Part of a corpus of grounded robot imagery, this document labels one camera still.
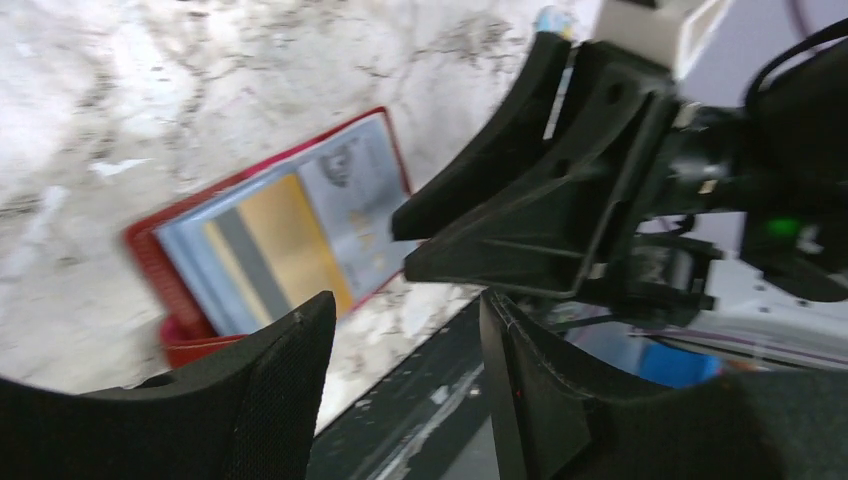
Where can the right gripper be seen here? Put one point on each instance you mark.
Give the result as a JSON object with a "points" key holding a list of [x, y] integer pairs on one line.
{"points": [[603, 215]]}

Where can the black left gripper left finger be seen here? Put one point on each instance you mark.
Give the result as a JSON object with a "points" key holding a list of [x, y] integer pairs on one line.
{"points": [[247, 411]]}

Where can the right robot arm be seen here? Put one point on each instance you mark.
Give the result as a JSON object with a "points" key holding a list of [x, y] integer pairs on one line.
{"points": [[782, 282]]}

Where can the blue plastic packaged item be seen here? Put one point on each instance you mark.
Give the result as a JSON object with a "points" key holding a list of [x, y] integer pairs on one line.
{"points": [[551, 19]]}

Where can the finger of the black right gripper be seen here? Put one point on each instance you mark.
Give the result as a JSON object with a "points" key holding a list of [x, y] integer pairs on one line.
{"points": [[505, 147]]}

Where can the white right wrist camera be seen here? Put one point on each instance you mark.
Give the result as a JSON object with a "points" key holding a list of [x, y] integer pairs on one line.
{"points": [[673, 34]]}

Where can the red card holder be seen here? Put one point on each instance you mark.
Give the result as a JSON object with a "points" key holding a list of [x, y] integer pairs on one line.
{"points": [[168, 251]]}

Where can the black mounting rail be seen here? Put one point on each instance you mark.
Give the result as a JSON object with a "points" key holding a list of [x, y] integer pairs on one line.
{"points": [[427, 419]]}

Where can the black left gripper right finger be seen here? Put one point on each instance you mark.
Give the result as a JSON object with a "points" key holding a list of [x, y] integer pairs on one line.
{"points": [[560, 413]]}

